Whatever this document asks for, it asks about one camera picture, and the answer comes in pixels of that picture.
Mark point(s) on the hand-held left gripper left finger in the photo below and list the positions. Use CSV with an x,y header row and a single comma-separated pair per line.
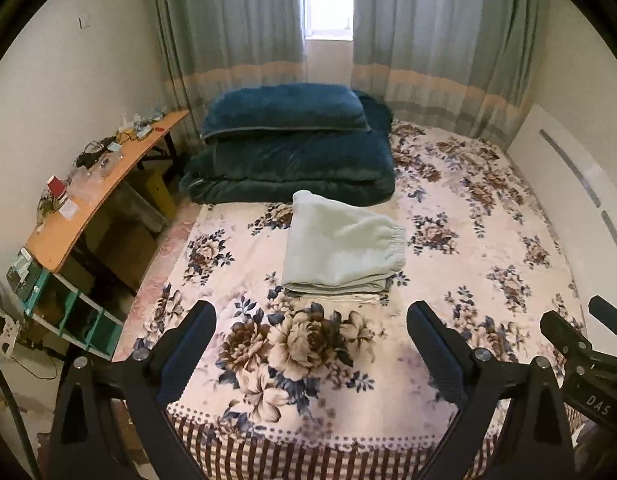
x,y
188,350

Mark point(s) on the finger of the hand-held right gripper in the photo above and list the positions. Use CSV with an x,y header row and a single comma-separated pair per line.
x,y
563,332
610,317

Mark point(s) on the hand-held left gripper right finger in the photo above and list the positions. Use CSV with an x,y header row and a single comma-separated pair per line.
x,y
433,350

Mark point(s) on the pale green pants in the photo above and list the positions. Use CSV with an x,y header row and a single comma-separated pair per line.
x,y
338,245

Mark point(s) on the pink under-blanket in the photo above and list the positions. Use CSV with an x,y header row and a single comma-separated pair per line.
x,y
161,255

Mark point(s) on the teal shelf unit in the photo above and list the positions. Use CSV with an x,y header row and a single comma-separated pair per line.
x,y
83,317

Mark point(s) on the floral bed sheet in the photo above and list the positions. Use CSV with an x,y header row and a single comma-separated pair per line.
x,y
438,200

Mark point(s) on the yellow cardboard box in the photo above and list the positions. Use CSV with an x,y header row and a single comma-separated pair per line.
x,y
161,192

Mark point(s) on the white headboard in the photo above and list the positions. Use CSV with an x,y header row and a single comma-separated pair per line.
x,y
553,160

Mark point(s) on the green box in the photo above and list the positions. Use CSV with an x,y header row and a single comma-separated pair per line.
x,y
24,275

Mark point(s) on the small white box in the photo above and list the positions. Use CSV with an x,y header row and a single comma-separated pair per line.
x,y
68,208

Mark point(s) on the clear plastic containers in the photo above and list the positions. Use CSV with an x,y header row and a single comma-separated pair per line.
x,y
91,180

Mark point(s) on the dark teal quilt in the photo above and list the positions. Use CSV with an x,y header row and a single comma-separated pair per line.
x,y
288,175

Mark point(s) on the wooden desk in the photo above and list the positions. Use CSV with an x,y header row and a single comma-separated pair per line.
x,y
133,152

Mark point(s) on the red small container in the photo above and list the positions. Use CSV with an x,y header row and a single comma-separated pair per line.
x,y
57,186

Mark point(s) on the dark teal pillow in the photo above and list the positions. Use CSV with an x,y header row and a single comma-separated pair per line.
x,y
283,110

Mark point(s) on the grey-blue curtain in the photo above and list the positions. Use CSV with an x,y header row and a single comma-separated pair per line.
x,y
438,35
228,20

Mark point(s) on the white wall switch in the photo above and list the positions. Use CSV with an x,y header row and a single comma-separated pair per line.
x,y
85,21

